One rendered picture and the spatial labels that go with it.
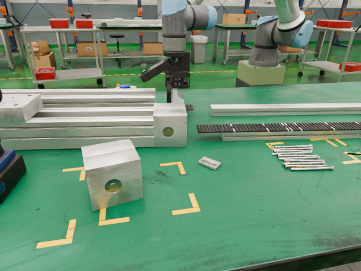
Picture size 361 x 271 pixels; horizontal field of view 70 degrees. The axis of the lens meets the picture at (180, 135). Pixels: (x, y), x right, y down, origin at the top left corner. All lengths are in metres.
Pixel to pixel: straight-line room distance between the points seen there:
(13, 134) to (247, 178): 0.60
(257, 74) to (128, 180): 1.00
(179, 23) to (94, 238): 0.62
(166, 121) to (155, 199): 0.23
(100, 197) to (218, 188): 0.24
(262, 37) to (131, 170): 1.05
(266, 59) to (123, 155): 1.03
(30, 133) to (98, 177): 0.33
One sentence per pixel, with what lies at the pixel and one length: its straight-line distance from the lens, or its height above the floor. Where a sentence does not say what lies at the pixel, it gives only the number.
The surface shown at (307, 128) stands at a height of 0.81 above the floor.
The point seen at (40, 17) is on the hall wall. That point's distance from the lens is 8.61.
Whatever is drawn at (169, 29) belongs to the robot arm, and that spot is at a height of 1.07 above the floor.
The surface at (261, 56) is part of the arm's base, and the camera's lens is 1.39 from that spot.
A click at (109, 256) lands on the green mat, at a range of 0.46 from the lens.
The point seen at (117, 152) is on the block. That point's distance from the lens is 0.52.
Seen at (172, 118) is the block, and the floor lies 0.87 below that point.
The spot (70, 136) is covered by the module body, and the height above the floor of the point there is 0.82.
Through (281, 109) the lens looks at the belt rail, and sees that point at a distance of 1.00.
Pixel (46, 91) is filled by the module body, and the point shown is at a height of 0.86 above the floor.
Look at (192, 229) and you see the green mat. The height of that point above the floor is 0.78.
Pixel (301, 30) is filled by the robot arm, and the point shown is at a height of 1.05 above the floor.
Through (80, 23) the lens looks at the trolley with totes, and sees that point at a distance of 3.71.
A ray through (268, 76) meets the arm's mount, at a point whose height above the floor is 0.82.
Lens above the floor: 1.13
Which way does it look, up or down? 27 degrees down
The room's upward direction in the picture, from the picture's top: 1 degrees clockwise
